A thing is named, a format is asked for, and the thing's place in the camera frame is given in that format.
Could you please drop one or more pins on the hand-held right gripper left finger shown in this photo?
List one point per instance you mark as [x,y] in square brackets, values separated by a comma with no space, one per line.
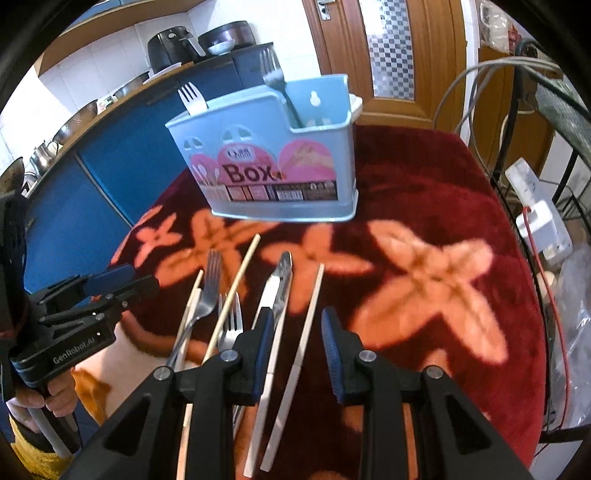
[264,341]

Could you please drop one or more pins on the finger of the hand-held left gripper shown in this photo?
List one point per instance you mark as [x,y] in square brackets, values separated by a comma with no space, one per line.
[113,277]
[143,286]

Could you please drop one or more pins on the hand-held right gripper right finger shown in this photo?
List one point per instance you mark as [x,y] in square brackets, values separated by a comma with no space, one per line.
[330,350]

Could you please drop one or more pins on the long silver fork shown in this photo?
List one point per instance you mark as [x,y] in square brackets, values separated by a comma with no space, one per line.
[210,295]

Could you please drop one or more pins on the light blue utensil holder box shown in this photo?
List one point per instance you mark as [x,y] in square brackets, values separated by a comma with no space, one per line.
[258,147]

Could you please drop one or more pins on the person's left forearm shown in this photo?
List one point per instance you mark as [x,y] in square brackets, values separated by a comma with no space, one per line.
[27,447]

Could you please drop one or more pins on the person's left hand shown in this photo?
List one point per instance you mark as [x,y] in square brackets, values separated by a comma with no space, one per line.
[27,404]

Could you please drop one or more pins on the blue kitchen cabinets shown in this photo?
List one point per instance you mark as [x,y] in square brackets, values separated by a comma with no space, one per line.
[115,152]

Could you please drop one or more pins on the steel kettle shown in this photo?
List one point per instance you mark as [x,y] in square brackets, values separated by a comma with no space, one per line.
[44,154]

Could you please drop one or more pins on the steel mixing bowl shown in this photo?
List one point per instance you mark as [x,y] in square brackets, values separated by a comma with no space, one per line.
[129,87]
[81,113]

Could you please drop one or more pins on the small labelled container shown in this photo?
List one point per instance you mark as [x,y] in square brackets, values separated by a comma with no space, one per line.
[107,99]

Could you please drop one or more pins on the red floral blanket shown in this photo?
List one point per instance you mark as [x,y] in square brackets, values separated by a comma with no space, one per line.
[438,207]

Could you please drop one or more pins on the white tray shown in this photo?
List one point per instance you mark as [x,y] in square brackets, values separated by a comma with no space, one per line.
[161,71]

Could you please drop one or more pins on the black air fryer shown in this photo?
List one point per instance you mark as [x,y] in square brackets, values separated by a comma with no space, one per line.
[168,48]

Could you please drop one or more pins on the clear plastic bag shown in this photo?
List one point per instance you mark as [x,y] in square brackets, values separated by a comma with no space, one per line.
[572,332]

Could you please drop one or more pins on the dark grey fork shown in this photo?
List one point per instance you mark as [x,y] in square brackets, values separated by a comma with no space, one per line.
[272,76]

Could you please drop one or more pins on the small white bowl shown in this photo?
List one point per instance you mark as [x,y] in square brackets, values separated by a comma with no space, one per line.
[220,46]

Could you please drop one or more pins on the white power strip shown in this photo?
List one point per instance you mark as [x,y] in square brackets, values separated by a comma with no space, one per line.
[535,203]

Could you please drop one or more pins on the dark rice cooker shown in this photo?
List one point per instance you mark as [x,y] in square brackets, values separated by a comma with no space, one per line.
[226,34]

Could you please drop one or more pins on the wooden door with mosaic glass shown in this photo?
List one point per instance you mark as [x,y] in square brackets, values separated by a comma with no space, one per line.
[392,55]

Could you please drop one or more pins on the black metal rack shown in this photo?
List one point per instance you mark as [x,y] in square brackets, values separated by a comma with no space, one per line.
[554,138]

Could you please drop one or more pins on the white hanging bags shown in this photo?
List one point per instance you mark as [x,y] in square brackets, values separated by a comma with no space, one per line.
[494,27]

